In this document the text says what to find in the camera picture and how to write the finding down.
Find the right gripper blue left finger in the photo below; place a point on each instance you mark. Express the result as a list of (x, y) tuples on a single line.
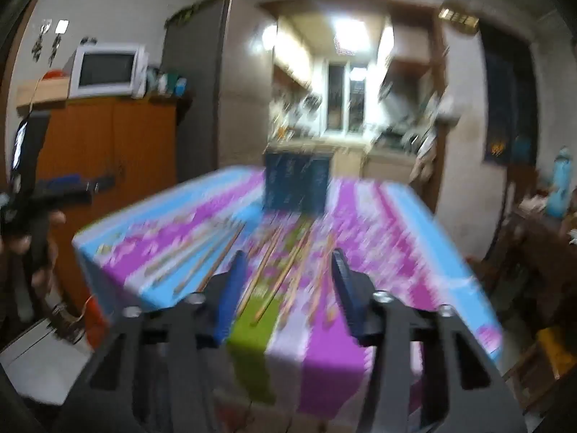
[(230, 289)]

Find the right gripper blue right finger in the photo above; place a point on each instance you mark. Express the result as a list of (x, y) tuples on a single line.
[(351, 288)]

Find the wooden chopstick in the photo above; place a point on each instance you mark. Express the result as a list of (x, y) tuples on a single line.
[(221, 246), (317, 299), (281, 278), (255, 278)]

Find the kitchen window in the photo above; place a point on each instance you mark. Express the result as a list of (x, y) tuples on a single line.
[(346, 98)]

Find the person's left hand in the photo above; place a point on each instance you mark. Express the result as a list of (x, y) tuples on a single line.
[(30, 240)]

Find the floral striped tablecloth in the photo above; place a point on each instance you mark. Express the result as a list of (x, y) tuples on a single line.
[(137, 256)]

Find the cardboard box on cabinet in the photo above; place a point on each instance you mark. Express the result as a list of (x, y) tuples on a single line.
[(42, 91)]

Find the blue perforated utensil holder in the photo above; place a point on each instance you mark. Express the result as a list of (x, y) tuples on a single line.
[(296, 181)]

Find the orange wooden cabinet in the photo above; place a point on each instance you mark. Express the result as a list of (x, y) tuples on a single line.
[(131, 141)]

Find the white microwave oven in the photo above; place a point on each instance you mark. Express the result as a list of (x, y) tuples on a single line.
[(108, 69)]

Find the light blue thermos bottle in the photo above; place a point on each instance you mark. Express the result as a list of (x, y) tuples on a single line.
[(560, 192)]

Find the brown tall refrigerator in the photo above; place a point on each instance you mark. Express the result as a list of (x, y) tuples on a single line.
[(218, 47)]

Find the gold round wall clock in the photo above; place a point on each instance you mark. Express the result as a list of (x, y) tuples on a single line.
[(459, 18)]

